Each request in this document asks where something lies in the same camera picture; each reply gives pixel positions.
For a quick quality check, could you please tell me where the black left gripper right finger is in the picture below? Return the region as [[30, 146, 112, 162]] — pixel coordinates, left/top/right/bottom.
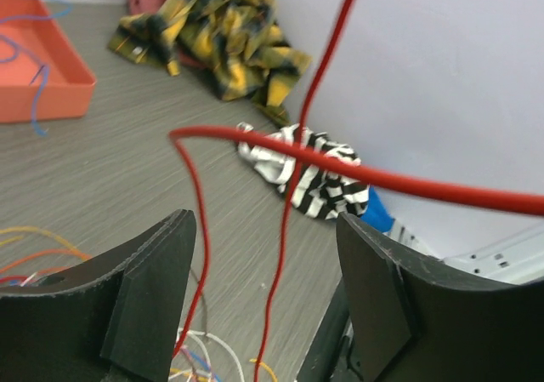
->
[[336, 214, 543, 381]]

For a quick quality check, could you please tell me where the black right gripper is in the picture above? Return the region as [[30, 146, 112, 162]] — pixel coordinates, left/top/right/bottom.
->
[[295, 280, 361, 382]]

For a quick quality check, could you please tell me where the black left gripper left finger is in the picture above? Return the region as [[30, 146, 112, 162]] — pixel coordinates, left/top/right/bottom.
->
[[1, 209, 196, 381]]

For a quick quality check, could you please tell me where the bright blue cloth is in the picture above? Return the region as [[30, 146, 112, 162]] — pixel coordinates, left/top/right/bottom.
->
[[360, 186, 394, 233]]

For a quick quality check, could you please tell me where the orange plastic bin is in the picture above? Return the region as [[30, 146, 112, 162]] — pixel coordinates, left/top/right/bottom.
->
[[1, 0, 96, 134]]

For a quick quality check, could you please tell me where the yellow plaid cloth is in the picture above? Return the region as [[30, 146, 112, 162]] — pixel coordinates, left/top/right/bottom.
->
[[108, 0, 311, 127]]

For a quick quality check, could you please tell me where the yellow wire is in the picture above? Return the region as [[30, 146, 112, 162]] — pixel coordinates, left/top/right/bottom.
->
[[0, 226, 93, 262]]

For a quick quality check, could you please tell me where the blue wire in orange bin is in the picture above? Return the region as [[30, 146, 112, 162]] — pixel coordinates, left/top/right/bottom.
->
[[0, 0, 73, 136]]

